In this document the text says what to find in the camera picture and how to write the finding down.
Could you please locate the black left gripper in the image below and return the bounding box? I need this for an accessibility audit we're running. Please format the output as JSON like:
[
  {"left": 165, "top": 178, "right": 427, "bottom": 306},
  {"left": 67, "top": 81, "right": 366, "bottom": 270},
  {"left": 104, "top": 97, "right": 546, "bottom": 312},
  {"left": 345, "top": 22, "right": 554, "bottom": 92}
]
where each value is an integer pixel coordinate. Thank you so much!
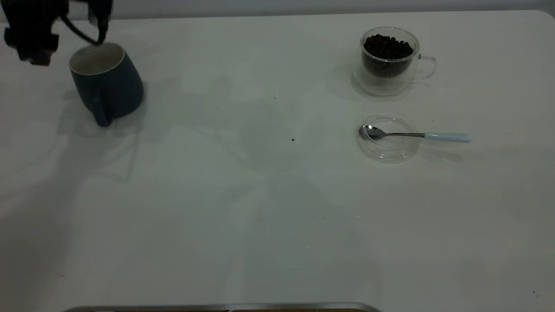
[{"left": 0, "top": 0, "right": 113, "bottom": 65}]

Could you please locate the dark grey ceramic mug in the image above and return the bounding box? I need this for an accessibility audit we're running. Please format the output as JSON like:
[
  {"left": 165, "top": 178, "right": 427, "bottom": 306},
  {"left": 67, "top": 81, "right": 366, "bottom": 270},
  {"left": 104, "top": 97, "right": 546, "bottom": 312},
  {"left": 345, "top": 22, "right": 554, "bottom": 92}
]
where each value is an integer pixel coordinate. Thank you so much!
[{"left": 69, "top": 42, "right": 144, "bottom": 127}]

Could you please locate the metal spoon pale blue handle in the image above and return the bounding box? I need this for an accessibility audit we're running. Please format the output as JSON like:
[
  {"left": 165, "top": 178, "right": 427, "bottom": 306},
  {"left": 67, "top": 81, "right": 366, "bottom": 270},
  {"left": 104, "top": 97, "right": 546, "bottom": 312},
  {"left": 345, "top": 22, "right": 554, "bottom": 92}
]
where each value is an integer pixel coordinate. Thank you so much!
[{"left": 359, "top": 125, "right": 472, "bottom": 143}]

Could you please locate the pile of coffee beans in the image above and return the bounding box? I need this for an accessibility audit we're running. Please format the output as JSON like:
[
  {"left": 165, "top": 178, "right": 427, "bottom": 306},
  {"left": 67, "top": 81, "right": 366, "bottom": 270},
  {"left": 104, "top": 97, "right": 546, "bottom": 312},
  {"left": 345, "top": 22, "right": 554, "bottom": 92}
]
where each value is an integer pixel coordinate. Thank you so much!
[{"left": 362, "top": 34, "right": 414, "bottom": 78}]

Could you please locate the clear glass saucer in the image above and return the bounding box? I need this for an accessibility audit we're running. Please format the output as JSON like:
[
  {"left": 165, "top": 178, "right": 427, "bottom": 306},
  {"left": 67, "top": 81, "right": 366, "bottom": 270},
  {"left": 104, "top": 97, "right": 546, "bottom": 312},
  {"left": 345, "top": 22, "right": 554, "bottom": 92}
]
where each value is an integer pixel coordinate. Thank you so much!
[{"left": 356, "top": 113, "right": 420, "bottom": 163}]

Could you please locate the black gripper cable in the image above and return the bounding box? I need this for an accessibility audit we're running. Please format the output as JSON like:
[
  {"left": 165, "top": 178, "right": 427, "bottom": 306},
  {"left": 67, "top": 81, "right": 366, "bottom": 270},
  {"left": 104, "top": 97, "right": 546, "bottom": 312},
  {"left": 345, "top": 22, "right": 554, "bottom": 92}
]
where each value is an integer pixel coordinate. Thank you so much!
[{"left": 60, "top": 14, "right": 101, "bottom": 46}]

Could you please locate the clear double-wall glass cup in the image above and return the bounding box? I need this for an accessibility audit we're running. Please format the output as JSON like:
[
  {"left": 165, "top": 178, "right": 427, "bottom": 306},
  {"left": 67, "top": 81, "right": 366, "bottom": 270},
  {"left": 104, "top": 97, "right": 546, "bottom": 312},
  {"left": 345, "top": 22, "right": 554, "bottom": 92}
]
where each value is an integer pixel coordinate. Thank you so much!
[{"left": 353, "top": 27, "right": 437, "bottom": 97}]

